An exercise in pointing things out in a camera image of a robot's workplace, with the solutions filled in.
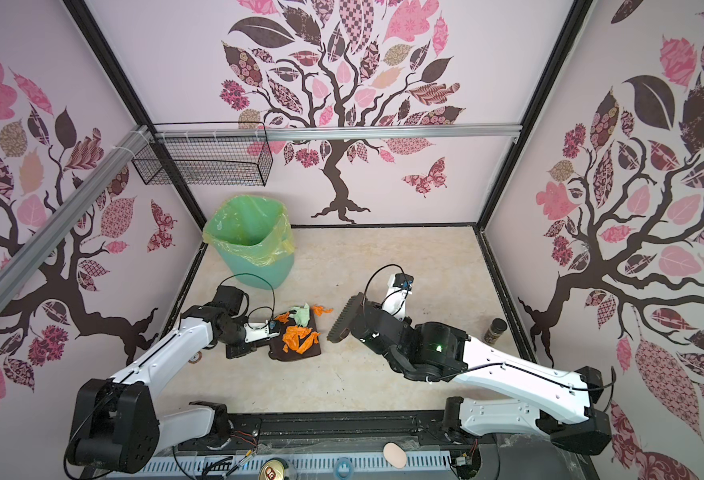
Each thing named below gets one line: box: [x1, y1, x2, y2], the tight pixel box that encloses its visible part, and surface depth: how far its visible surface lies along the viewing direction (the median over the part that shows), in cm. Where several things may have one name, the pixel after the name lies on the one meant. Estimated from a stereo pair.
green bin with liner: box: [203, 195, 295, 290], surface depth 91 cm
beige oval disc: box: [383, 442, 407, 469], surface depth 71 cm
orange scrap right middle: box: [274, 305, 333, 355], surface depth 87 cm
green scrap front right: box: [290, 303, 311, 327], surface depth 91 cm
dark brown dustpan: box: [268, 308, 322, 362], surface depth 86 cm
